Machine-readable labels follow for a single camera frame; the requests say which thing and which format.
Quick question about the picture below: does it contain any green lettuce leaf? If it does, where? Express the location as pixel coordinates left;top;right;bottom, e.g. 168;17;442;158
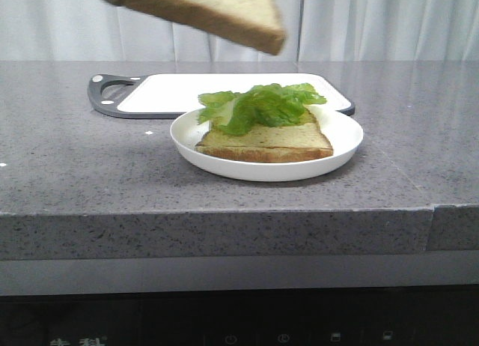
197;83;327;136

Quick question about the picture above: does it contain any bread slice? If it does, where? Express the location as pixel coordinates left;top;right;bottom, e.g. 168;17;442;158
105;0;286;55
195;111;334;163

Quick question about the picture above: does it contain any white round plate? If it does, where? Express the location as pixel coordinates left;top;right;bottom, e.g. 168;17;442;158
170;106;364;182

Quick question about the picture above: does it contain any white grey cutting board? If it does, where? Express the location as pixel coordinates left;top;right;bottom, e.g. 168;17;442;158
88;73;356;119

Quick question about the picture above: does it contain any black appliance control panel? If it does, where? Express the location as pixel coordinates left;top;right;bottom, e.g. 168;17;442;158
1;285;478;345

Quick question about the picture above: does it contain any white curtain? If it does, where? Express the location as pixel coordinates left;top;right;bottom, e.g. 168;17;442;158
1;0;478;61

